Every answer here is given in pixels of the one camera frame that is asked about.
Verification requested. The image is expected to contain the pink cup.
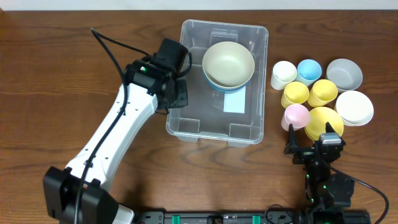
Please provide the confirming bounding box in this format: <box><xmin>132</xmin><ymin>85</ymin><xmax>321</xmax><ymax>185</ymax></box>
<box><xmin>281</xmin><ymin>104</ymin><xmax>310</xmax><ymax>131</ymax></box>

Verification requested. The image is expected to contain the dark blue bowl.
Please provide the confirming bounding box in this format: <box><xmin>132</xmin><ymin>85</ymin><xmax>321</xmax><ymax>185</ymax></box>
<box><xmin>210</xmin><ymin>85</ymin><xmax>246</xmax><ymax>94</ymax></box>
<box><xmin>203</xmin><ymin>73</ymin><xmax>252</xmax><ymax>94</ymax></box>

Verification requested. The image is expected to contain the yellow cup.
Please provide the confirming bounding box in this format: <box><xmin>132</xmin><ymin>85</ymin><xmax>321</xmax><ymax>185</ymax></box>
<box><xmin>281</xmin><ymin>82</ymin><xmax>310</xmax><ymax>108</ymax></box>
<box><xmin>307</xmin><ymin>79</ymin><xmax>338</xmax><ymax>108</ymax></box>

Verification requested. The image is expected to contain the cream large bowl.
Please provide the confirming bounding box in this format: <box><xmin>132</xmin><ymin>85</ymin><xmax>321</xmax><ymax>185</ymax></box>
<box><xmin>202</xmin><ymin>41</ymin><xmax>255</xmax><ymax>89</ymax></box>

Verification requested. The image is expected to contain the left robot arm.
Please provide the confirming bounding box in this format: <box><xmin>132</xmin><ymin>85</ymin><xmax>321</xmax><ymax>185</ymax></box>
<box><xmin>43</xmin><ymin>53</ymin><xmax>190</xmax><ymax>223</ymax></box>

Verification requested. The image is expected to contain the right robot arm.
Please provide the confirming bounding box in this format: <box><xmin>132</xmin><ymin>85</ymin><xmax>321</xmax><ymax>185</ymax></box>
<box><xmin>284</xmin><ymin>123</ymin><xmax>354</xmax><ymax>223</ymax></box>

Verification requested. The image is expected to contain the clear plastic storage container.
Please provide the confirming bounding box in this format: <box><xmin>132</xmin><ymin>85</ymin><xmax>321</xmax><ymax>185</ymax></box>
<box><xmin>166</xmin><ymin>19</ymin><xmax>269</xmax><ymax>147</ymax></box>

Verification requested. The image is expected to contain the yellow small bowl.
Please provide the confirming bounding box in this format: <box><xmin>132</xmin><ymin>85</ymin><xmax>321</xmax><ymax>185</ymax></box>
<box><xmin>304</xmin><ymin>107</ymin><xmax>344</xmax><ymax>141</ymax></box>

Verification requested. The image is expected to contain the white small bowl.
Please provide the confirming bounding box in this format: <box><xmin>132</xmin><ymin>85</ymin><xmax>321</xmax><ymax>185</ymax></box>
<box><xmin>335</xmin><ymin>91</ymin><xmax>374</xmax><ymax>126</ymax></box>

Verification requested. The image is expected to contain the grey small bowl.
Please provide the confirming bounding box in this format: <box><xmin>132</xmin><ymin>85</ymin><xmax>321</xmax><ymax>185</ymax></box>
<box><xmin>326</xmin><ymin>58</ymin><xmax>363</xmax><ymax>93</ymax></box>

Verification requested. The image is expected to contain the light blue cup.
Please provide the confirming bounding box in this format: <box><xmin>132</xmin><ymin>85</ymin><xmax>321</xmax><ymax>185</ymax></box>
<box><xmin>295</xmin><ymin>59</ymin><xmax>322</xmax><ymax>86</ymax></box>

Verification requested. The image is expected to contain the white label sticker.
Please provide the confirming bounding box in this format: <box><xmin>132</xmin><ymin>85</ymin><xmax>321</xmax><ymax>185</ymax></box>
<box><xmin>223</xmin><ymin>86</ymin><xmax>246</xmax><ymax>113</ymax></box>

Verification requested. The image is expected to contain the cream white cup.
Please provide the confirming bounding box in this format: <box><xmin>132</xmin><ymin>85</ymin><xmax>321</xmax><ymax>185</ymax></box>
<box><xmin>271</xmin><ymin>61</ymin><xmax>297</xmax><ymax>90</ymax></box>

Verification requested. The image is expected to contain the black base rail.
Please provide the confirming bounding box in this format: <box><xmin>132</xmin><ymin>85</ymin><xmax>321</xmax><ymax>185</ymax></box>
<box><xmin>132</xmin><ymin>210</ymin><xmax>371</xmax><ymax>224</ymax></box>

